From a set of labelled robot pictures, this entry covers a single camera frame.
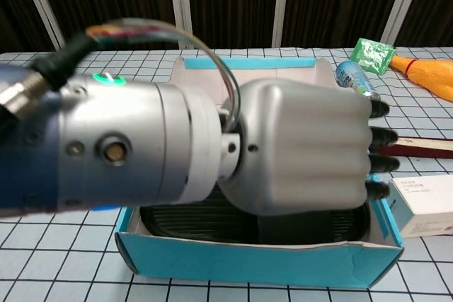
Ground blue green drink can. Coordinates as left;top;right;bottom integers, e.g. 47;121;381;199
335;59;382;103

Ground light blue shoe box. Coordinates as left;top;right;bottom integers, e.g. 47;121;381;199
115;56;405;289

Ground dark red long box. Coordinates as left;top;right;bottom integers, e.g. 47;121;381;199
374;136;453;160

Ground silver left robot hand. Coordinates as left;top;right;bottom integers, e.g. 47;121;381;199
217;78;401;217

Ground black slipper with frayed heel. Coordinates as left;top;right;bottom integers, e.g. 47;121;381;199
139;197;372;246

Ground blue checkered tablecloth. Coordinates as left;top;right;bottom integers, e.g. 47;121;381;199
0;46;453;302

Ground left arm wrist cable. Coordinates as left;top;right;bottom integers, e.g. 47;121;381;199
28;18;245;133

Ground white small carton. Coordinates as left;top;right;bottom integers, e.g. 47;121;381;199
384;173;453;239

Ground yellow rubber chicken toy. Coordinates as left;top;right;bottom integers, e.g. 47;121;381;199
388;54;453;103

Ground green snack packet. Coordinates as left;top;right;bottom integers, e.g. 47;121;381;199
350;37;396;76

